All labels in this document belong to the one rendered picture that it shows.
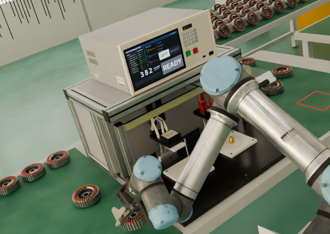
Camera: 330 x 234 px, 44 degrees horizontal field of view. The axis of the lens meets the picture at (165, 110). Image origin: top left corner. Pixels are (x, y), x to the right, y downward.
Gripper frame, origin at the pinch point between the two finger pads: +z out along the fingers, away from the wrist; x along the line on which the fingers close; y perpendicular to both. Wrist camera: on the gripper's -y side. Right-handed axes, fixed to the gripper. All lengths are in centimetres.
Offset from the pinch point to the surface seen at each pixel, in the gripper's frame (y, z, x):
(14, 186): 52, 48, 18
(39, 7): 480, 407, -249
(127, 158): 19.8, 4.0, -14.0
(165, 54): 40, -18, -44
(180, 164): 7.2, 10.9, -33.2
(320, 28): 34, 40, -208
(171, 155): 13.4, 14.1, -34.7
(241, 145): -3, 3, -57
